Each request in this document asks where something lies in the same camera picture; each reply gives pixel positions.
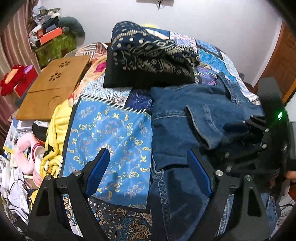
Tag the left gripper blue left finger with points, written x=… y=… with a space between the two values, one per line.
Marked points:
x=93 y=172

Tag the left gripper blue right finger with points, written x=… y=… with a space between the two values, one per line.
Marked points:
x=202 y=170

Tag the blue denim jacket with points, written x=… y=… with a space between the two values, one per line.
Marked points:
x=193 y=116

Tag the blue patchwork bedspread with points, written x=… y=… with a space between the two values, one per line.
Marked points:
x=120 y=120

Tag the yellow knitted blanket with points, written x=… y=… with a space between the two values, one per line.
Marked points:
x=55 y=138

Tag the pink plush toy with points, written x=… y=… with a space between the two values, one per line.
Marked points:
x=28 y=155

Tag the brown wooden wardrobe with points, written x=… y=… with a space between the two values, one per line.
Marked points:
x=281 y=65

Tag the black folded garment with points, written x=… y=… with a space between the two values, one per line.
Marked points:
x=116 y=77

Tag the wooden lap desk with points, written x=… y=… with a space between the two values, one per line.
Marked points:
x=52 y=86

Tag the red flower plush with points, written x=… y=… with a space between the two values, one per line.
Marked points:
x=18 y=80

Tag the navy patterned folded cloth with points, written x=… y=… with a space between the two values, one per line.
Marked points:
x=134 y=48

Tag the green patterned cabinet cover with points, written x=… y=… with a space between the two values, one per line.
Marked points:
x=55 y=49

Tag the orange box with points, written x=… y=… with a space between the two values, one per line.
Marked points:
x=50 y=35

